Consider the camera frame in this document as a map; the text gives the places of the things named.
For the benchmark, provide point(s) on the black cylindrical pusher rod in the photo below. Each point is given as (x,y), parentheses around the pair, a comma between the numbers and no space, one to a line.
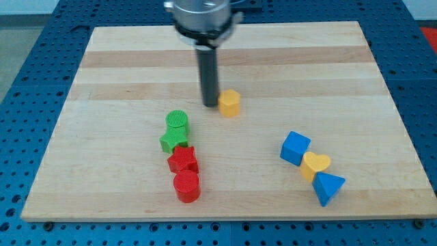
(208,76)

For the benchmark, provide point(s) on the yellow hexagon block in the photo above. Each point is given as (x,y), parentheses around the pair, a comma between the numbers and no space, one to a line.
(229,103)

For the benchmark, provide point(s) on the blue cube block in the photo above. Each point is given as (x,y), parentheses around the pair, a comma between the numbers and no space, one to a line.
(294,147)

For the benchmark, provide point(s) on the green cylinder block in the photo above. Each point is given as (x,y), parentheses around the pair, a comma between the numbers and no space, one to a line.
(178,119)

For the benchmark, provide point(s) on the green star block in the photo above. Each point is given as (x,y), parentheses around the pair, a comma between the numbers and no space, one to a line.
(173,137)

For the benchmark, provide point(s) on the red star block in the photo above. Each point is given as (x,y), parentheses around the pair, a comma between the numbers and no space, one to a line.
(183,158)

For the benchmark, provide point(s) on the red cylinder block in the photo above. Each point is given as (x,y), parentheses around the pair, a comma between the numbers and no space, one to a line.
(187,186)

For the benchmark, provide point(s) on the wooden board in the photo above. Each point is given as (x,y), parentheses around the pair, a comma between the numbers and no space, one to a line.
(104,160)

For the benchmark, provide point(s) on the yellow heart block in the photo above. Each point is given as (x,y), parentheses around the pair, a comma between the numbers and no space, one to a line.
(313,163)

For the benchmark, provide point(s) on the blue triangle block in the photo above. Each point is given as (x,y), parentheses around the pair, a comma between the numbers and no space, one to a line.
(326,186)

